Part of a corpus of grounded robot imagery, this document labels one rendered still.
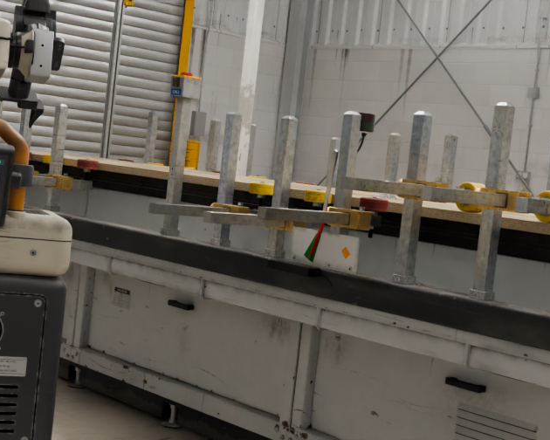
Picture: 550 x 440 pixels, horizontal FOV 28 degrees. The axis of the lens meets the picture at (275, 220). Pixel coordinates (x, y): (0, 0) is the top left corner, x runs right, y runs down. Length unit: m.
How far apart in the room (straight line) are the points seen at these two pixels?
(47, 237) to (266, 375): 1.46
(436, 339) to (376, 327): 0.20
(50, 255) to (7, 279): 0.10
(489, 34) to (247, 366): 8.51
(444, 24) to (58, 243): 10.17
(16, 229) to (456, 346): 1.13
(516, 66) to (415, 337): 8.82
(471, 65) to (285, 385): 8.68
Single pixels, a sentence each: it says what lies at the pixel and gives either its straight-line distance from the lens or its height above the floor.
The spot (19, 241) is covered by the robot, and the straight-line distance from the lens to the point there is 2.28.
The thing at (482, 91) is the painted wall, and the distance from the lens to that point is 11.76.
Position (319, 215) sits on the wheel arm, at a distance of 2.88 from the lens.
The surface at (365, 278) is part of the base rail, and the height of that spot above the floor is 0.70.
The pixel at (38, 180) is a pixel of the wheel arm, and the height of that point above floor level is 0.82.
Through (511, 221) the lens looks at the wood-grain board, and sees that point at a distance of 2.85.
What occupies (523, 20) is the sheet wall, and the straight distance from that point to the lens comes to 11.64.
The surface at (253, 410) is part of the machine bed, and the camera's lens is 3.62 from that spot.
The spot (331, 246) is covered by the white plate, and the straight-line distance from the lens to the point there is 3.01.
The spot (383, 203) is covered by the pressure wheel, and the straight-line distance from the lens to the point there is 3.02.
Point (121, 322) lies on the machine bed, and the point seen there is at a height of 0.31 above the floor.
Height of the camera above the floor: 0.98
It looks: 3 degrees down
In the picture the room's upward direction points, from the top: 6 degrees clockwise
